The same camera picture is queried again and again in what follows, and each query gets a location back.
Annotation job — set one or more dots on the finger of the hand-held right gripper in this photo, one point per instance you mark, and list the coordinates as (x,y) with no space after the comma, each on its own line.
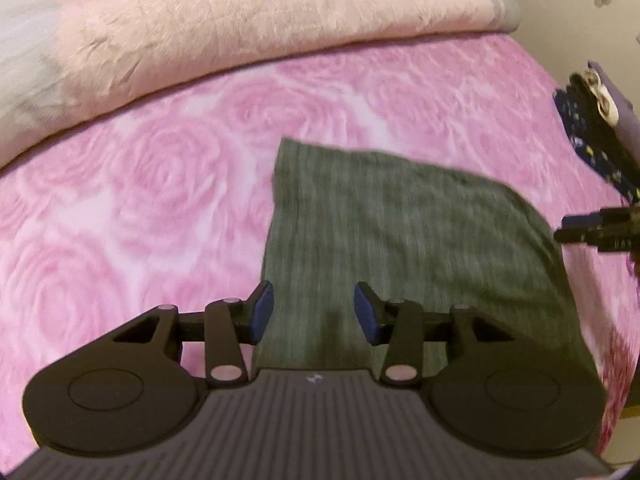
(582,220)
(577,236)

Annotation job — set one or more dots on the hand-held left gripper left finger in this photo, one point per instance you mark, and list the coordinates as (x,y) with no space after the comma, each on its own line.
(261,312)

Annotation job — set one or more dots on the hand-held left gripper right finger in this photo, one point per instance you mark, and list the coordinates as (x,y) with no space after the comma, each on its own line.
(366,315)

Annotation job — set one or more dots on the grey plaid garment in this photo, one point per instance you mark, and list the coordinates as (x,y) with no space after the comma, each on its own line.
(400,230)

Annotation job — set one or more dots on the dark floral folded garment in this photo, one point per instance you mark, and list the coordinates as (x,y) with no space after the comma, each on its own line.
(580,135)

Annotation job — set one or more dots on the black folded garment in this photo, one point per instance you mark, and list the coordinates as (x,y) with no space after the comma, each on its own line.
(600,130)

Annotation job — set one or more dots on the purple grey folded garment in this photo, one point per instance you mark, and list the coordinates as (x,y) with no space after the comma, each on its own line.
(627,95)

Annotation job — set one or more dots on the pink floral blanket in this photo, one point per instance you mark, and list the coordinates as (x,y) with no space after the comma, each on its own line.
(150,185)

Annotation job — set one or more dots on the grey and pink rolled comforter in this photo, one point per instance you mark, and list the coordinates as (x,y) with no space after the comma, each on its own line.
(200,30)

